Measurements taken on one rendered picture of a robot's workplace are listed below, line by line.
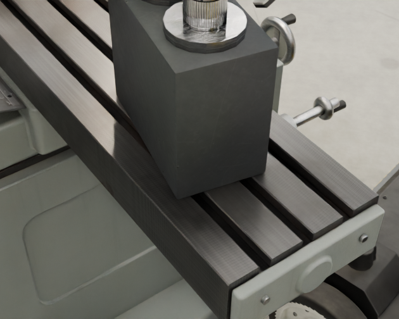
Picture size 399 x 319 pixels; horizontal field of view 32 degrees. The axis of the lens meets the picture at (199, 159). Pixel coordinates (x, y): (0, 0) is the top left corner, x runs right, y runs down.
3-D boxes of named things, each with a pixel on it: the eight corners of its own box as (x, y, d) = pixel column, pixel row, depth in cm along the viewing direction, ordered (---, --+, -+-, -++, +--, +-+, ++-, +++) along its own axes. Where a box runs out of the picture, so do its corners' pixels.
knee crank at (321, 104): (334, 100, 169) (337, 81, 165) (351, 114, 165) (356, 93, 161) (263, 135, 159) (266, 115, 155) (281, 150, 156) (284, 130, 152)
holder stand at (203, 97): (195, 74, 101) (196, -56, 87) (266, 173, 87) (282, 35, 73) (115, 95, 97) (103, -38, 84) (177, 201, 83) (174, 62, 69)
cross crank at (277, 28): (272, 44, 170) (277, 1, 162) (305, 68, 163) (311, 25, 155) (220, 66, 163) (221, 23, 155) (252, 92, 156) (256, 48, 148)
